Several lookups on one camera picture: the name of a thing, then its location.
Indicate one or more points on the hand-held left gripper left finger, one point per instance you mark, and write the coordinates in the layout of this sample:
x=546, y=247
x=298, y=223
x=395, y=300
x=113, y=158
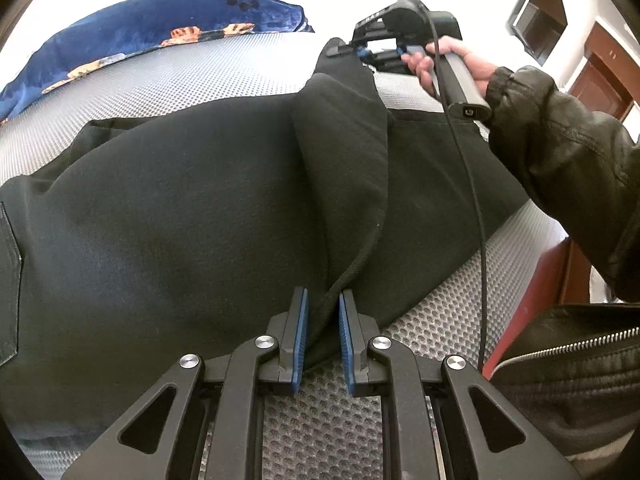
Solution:
x=300, y=340

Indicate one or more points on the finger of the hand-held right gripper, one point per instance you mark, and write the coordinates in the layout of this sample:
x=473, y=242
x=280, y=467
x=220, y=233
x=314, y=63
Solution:
x=340, y=49

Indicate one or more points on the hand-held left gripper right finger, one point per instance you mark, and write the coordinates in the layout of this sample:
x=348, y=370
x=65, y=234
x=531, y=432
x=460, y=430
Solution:
x=347, y=340

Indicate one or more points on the black pants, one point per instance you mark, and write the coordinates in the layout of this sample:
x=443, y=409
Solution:
x=175, y=210

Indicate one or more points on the person's right forearm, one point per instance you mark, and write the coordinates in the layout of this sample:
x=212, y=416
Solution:
x=560, y=150

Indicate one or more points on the person's right hand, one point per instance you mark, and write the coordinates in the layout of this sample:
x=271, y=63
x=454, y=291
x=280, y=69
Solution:
x=425, y=67

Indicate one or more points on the grey mesh mattress pad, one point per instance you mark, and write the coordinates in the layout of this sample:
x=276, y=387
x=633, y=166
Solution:
x=200, y=80

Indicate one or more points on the blue floral blanket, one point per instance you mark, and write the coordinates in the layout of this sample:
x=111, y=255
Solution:
x=150, y=25

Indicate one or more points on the brown wooden door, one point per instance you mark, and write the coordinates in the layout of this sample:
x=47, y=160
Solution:
x=600, y=70

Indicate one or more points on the black leather jacket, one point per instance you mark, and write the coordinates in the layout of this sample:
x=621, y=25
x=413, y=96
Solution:
x=575, y=325

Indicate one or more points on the wall-mounted screen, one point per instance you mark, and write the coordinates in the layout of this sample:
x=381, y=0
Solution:
x=540, y=20

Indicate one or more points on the red wooden bed frame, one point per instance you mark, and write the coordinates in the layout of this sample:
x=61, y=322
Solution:
x=550, y=280

